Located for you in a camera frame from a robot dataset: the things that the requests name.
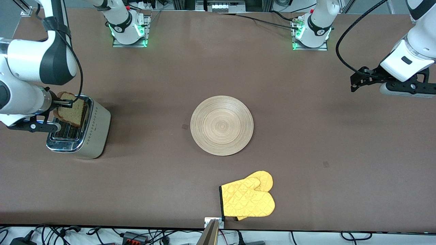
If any brown bread slice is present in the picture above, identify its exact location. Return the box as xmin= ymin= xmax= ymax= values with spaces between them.
xmin=53 ymin=92 xmax=87 ymax=128

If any round wooden plate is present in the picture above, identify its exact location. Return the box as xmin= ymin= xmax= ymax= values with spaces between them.
xmin=190 ymin=96 xmax=254 ymax=157

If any chrome and beige toaster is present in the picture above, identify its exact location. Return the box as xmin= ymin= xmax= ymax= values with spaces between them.
xmin=46 ymin=93 xmax=112 ymax=160

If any white socket strip with plugs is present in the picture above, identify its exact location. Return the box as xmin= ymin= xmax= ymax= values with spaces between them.
xmin=136 ymin=1 xmax=160 ymax=11

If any yellow quilted oven mitt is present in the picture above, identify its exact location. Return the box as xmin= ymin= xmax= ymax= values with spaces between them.
xmin=219 ymin=177 xmax=276 ymax=218
xmin=234 ymin=170 xmax=274 ymax=222

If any black power adapter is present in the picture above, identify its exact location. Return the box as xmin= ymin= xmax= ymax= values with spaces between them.
xmin=10 ymin=237 xmax=37 ymax=245

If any black box with red connectors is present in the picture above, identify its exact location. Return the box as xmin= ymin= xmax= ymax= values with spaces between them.
xmin=122 ymin=231 xmax=149 ymax=244

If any white power strip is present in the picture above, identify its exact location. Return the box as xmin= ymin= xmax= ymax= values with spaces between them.
xmin=206 ymin=1 xmax=246 ymax=13

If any aluminium profile bar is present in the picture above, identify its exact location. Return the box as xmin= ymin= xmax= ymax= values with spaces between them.
xmin=197 ymin=219 xmax=220 ymax=245

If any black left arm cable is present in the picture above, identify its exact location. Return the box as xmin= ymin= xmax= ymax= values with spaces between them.
xmin=336 ymin=0 xmax=389 ymax=79

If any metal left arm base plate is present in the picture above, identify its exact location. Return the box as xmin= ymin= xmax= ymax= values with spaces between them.
xmin=292 ymin=15 xmax=329 ymax=51

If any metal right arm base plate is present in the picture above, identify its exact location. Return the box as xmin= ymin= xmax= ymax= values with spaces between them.
xmin=112 ymin=14 xmax=151 ymax=48

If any long black table cable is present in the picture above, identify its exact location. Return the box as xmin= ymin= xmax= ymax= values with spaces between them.
xmin=218 ymin=12 xmax=302 ymax=30

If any silver metal bracket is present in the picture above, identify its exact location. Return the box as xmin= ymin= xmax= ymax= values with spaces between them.
xmin=204 ymin=217 xmax=225 ymax=229

